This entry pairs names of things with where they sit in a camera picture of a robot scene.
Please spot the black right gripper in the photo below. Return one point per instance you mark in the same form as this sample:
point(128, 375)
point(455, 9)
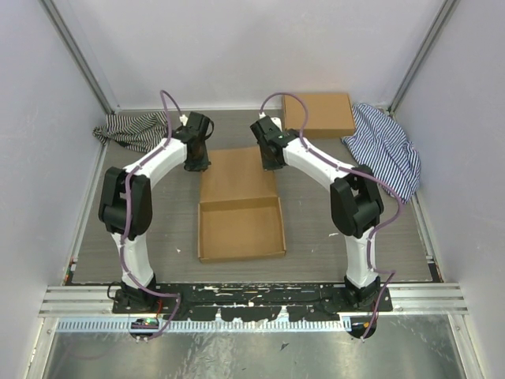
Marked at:
point(269, 166)

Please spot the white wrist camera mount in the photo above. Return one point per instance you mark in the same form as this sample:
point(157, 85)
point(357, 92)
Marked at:
point(276, 120)
point(183, 119)

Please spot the aluminium frame rail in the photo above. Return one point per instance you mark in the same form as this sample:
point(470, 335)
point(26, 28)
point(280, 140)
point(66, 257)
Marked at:
point(77, 301)

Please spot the blue white striped cloth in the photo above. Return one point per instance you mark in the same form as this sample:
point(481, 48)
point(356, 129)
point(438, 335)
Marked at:
point(380, 143)

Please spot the slotted grey cable duct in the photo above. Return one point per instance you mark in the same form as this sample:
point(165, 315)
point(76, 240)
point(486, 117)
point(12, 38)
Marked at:
point(151, 325)

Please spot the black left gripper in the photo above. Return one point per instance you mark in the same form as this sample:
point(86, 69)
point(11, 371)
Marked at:
point(203, 165)

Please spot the black white striped cloth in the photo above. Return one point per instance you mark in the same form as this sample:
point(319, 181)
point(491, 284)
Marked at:
point(139, 133)

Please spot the closed brown cardboard box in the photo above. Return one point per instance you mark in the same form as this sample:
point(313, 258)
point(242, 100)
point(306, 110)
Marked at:
point(330, 114)

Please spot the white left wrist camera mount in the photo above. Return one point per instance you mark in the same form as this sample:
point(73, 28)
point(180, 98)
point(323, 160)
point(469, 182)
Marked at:
point(183, 119)

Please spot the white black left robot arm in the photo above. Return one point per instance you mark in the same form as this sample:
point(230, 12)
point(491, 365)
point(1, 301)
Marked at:
point(126, 208)

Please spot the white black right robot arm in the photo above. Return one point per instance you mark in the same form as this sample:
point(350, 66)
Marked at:
point(355, 201)

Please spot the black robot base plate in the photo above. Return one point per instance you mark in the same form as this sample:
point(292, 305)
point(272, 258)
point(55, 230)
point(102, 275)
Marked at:
point(249, 302)

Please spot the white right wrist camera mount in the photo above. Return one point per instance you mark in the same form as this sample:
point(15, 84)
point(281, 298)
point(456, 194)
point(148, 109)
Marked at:
point(276, 120)

